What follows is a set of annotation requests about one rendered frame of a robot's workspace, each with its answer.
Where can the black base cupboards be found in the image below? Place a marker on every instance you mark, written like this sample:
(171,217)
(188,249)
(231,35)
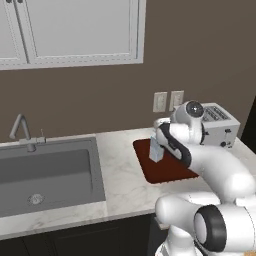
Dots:
(83,238)

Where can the grey tap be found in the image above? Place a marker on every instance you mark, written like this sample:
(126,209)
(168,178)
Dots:
(24,128)

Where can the dark red tray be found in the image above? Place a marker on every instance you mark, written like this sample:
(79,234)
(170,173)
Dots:
(163,171)

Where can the wide white cupboard door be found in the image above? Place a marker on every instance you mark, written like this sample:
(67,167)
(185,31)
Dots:
(80,30)

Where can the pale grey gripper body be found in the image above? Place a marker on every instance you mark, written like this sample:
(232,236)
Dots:
(155,151)

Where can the silver toaster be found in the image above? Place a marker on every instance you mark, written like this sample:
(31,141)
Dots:
(220,128)

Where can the black fridge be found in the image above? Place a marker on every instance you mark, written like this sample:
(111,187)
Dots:
(250,126)

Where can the narrow white cupboard door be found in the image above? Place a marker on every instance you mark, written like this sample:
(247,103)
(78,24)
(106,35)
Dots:
(9,33)

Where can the white wall socket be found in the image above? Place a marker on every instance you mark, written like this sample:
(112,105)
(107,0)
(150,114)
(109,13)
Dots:
(160,102)
(176,99)

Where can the grey sink basin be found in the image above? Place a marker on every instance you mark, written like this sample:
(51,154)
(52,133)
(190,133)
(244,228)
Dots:
(50,173)

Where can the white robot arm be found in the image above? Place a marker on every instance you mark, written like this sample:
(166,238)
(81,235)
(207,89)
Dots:
(220,170)

